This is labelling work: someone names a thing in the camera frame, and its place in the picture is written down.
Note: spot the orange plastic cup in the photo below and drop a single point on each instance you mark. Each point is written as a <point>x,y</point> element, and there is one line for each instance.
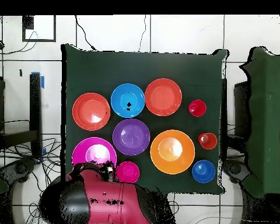
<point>208,141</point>

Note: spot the large orange plastic bowl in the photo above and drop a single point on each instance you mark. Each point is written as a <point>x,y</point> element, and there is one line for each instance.
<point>172,151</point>

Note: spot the black square floor frame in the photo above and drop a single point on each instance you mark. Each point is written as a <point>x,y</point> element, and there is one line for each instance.
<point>28,23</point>

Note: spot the black box beside table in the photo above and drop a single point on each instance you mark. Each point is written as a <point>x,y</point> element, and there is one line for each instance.
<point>241,105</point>

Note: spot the red-orange plastic bowl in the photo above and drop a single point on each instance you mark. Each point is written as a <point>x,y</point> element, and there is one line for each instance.
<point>91,111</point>
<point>163,97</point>

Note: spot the small crimson plastic bowl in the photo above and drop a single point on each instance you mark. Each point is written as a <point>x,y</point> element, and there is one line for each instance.
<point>128,172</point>

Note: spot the black bench frame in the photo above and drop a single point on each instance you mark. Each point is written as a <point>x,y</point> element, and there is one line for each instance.
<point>35,105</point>

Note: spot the black office chair base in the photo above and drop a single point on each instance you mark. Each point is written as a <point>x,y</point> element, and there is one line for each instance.
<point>21,168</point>
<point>235,169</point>

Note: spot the small dark blue bowl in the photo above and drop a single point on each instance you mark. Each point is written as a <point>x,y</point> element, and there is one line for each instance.
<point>203,171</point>

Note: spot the large magenta plastic bowl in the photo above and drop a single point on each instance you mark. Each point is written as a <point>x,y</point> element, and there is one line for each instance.
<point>93,149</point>

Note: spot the red plastic cup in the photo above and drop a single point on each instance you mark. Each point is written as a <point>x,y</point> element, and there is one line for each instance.
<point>197,108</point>

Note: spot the purple plastic bowl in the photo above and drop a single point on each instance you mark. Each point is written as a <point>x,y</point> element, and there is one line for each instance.
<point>131,137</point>

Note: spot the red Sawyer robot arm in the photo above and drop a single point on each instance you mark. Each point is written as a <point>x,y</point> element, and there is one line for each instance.
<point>107,198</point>

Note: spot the dark green tablecloth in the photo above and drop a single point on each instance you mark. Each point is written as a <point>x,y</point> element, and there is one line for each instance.
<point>107,67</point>

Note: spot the light blue plastic bowl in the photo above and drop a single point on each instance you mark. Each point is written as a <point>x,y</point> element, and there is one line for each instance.
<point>121,93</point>

